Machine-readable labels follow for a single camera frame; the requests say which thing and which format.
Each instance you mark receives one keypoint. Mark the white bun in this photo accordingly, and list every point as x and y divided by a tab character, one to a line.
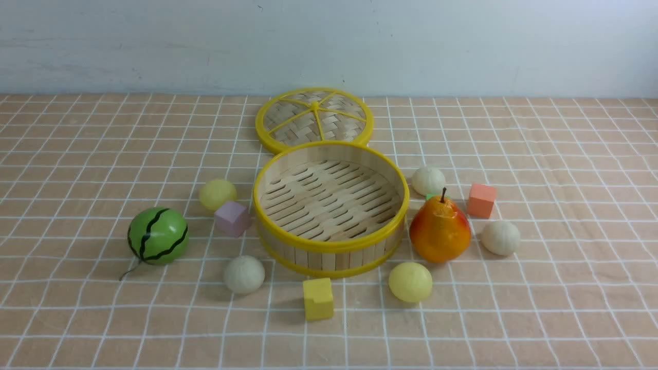
244	274
501	237
428	180

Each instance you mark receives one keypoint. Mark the yellow bun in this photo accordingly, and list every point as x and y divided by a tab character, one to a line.
215	193
410	282

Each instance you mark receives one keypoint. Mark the bamboo steamer tray yellow rim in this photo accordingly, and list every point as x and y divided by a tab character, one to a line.
331	209

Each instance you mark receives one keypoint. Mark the bamboo steamer lid yellow rim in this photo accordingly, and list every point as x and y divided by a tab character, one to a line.
312	114

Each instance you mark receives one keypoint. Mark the purple cube block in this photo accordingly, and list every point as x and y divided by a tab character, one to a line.
232	218

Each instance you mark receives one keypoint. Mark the yellow cube block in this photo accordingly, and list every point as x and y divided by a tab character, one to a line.
318	299

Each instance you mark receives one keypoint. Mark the orange toy pear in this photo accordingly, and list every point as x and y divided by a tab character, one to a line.
440	231

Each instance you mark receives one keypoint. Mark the orange cube block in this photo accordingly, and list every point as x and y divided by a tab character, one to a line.
481	200

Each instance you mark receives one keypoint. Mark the green toy watermelon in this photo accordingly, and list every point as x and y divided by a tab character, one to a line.
158	236

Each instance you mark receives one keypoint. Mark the checkered orange tablecloth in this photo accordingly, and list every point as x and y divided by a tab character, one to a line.
576	175

